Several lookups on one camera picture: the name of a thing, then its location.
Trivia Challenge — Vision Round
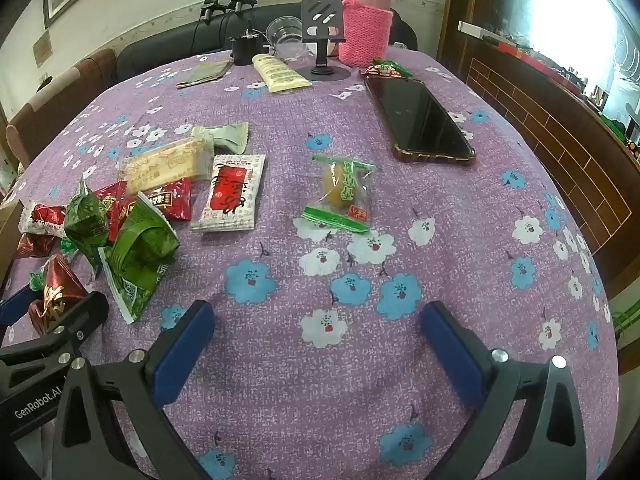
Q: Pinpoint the bright red snack packet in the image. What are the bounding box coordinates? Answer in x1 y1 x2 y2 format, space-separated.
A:
92 180 136 241

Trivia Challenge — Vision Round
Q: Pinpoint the cream biscuit packet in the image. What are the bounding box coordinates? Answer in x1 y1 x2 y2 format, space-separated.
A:
117 136 215 196

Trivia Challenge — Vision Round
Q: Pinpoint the green pyramid snack packet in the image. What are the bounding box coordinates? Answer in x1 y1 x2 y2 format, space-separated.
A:
64 175 111 276

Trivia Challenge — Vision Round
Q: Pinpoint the red packet with white ends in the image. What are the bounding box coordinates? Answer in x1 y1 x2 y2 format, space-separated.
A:
19 200 68 238

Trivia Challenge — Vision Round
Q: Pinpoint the white packet with red label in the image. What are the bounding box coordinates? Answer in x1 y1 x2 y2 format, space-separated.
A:
191 154 267 232

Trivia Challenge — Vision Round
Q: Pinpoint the pink knit-sleeved bottle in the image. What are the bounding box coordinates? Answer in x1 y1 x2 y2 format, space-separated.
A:
339 0 393 67

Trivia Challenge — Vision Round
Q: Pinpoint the purple floral tablecloth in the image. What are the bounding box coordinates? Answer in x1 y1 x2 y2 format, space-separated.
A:
0 50 618 480

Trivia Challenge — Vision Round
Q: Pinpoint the beige long wafer packet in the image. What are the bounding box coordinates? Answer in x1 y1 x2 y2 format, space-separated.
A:
251 53 313 94

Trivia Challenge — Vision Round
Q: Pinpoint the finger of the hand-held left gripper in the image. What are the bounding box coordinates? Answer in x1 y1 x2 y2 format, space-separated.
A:
0 284 40 327
0 290 110 378

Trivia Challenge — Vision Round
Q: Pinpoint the flat packet by clip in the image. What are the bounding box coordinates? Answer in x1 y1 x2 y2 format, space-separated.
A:
176 59 233 90

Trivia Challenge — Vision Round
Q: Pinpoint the red gold pyramid packet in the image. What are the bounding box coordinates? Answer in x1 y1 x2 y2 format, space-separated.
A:
27 252 91 337

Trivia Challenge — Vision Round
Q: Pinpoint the pink box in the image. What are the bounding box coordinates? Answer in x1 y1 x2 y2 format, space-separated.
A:
300 0 352 81

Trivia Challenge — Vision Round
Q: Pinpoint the small wall plaque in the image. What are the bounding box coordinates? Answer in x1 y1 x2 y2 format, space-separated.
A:
32 31 55 67

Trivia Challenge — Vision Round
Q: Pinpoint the brown fabric sofa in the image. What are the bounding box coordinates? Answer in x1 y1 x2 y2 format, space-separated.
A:
6 49 118 168

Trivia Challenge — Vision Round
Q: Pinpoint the small green clear packet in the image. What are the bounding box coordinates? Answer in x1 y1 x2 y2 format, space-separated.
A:
29 237 81 291

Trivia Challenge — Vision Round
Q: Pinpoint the black smartphone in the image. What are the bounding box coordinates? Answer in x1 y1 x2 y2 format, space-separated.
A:
364 75 477 163

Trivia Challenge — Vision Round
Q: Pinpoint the clear green-trimmed yellow snack packet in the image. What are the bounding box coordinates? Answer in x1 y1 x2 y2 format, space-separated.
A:
301 155 378 233

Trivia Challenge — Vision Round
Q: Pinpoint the white flat box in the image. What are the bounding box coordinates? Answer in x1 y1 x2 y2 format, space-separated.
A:
457 21 501 41

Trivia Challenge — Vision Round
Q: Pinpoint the dark red snack packet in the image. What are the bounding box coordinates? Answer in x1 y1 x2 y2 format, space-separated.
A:
136 177 193 222

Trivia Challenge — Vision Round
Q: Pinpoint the pale green snack packet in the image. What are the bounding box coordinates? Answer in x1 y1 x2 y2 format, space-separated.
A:
191 121 250 155

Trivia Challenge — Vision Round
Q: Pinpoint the dark red foil packet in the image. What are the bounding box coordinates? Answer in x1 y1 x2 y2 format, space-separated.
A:
12 232 61 260

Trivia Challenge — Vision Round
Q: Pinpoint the wooden tv cabinet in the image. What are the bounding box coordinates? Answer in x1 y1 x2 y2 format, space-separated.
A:
435 0 640 311

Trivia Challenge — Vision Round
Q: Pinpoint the small black container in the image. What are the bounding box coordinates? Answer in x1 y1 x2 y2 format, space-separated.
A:
229 20 261 67

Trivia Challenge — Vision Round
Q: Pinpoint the large green white-edged packet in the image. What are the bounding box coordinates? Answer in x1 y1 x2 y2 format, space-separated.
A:
97 191 181 325

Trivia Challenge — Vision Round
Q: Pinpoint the black leather sofa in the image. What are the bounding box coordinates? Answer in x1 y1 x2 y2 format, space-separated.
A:
116 2 418 83

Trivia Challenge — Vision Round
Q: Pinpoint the cardboard box tray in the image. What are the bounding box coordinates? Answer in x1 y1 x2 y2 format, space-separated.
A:
0 200 23 286

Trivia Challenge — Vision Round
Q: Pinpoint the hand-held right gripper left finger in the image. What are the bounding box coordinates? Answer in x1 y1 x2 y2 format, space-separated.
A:
52 300 217 480

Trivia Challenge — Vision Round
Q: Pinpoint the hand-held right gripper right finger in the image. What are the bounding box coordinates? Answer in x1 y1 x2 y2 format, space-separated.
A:
421 301 588 480

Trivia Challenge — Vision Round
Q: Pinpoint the red green wrapped candy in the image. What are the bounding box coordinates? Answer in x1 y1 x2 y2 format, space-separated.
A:
361 58 415 81

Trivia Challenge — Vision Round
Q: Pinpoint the clear plastic cup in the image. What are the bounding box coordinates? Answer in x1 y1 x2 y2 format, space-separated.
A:
265 16 307 61

